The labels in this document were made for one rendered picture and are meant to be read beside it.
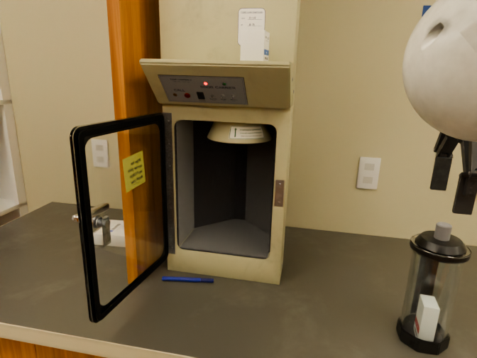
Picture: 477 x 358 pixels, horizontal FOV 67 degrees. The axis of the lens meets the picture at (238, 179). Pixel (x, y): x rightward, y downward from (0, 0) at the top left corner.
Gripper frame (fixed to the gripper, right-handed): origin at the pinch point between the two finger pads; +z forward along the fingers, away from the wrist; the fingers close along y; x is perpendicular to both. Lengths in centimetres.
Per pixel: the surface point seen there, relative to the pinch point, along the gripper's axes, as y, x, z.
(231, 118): -12.7, -46.6, -10.9
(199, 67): -2, -51, -23
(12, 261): -6, -110, 33
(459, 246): 3.2, 2.3, 9.0
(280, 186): -12.5, -33.8, 5.3
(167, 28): -13, -62, -31
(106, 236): 16, -65, 10
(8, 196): -54, -157, 34
